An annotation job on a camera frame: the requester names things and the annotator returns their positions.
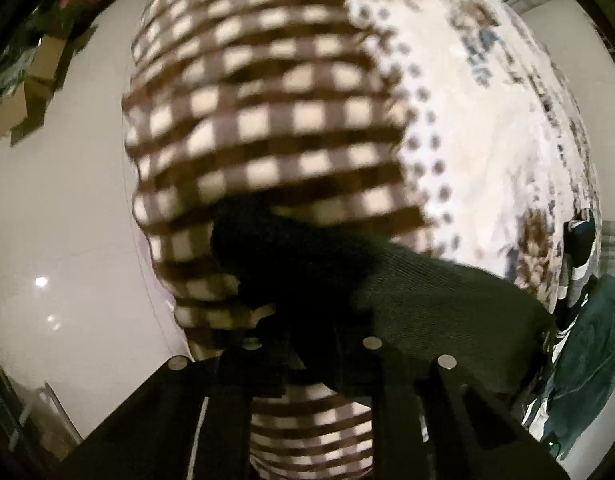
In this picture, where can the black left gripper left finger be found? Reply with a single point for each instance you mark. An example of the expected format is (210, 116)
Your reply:
(189, 420)

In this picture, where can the brown white checkered cloth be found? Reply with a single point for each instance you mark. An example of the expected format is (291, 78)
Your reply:
(295, 105)

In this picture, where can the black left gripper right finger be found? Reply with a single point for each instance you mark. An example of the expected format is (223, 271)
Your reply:
(436, 421)

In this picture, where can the dark green knit garment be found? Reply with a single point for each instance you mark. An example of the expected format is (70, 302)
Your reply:
(358, 310)

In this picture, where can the white floral bed blanket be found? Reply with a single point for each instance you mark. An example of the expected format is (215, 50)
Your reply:
(493, 159)

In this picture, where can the striped folded sweater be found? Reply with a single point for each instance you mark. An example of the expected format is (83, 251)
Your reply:
(579, 245)

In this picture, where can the cardboard box clutter pile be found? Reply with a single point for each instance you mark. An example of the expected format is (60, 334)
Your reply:
(38, 41)

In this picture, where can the teal green blanket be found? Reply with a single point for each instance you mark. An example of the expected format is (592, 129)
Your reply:
(584, 378)

